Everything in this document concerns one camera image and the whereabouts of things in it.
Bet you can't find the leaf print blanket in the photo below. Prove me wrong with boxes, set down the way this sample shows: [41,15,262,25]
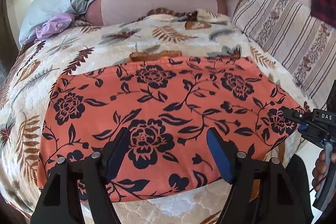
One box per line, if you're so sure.
[0,8,317,224]

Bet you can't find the person's right hand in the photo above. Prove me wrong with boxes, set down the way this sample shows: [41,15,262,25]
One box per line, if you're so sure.
[312,150,328,191]

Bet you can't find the red plaid cloth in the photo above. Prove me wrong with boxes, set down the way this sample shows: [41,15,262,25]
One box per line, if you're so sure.
[310,0,336,28]

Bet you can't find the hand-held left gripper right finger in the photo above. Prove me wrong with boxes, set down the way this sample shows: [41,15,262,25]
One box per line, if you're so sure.
[206,127,298,224]

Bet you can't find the grey-blue pillow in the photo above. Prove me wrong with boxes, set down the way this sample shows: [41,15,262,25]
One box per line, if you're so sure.
[18,0,107,44]

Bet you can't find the orange floral shirt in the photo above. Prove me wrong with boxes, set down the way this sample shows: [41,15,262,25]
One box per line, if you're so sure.
[37,50,307,203]

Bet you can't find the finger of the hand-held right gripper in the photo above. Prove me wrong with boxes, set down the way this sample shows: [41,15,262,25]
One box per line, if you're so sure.
[298,123,315,136]
[283,107,314,124]

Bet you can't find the purple floral cloth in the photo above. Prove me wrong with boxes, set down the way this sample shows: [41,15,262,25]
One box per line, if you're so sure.
[25,13,76,44]

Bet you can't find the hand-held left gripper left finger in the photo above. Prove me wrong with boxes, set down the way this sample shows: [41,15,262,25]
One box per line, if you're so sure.
[31,127,131,224]

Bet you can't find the wide striped floral pillow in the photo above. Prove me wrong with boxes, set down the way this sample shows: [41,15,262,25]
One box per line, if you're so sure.
[231,0,336,101]

